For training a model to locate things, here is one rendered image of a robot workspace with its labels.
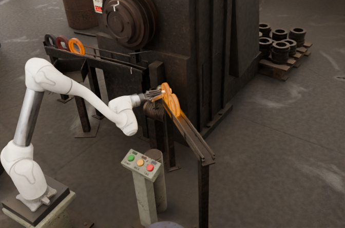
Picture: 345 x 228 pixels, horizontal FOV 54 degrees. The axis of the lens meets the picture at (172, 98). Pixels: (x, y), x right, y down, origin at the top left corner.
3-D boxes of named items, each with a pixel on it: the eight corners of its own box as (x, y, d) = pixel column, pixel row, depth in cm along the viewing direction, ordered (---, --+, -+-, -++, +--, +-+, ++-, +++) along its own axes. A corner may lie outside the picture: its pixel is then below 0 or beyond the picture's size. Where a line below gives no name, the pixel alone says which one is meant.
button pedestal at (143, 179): (144, 209, 249) (133, 146, 214) (170, 225, 237) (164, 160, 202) (129, 225, 239) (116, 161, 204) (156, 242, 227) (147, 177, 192)
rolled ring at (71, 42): (65, 38, 318) (68, 37, 320) (72, 57, 326) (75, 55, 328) (77, 39, 307) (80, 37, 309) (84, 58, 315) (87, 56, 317)
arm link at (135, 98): (133, 110, 235) (141, 108, 236) (131, 99, 230) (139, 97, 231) (130, 103, 242) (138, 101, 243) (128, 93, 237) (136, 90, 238)
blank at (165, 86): (164, 78, 245) (159, 79, 245) (171, 88, 232) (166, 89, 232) (167, 97, 253) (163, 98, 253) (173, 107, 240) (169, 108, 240)
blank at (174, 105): (171, 90, 234) (167, 91, 233) (179, 99, 220) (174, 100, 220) (173, 109, 241) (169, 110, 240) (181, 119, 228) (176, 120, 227)
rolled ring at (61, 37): (64, 37, 317) (68, 36, 319) (53, 36, 327) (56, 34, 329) (71, 55, 326) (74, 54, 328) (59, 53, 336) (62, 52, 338)
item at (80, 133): (74, 124, 337) (56, 59, 296) (100, 123, 335) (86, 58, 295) (68, 138, 320) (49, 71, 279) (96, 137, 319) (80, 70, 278)
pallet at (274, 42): (196, 55, 444) (195, 23, 419) (228, 33, 496) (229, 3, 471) (285, 81, 381) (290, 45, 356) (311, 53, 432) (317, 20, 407)
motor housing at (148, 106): (156, 146, 305) (151, 96, 274) (176, 155, 293) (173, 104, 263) (147, 154, 296) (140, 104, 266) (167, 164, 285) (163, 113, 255)
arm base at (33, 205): (37, 216, 201) (34, 210, 198) (15, 198, 212) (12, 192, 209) (61, 194, 212) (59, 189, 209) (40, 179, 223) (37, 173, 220)
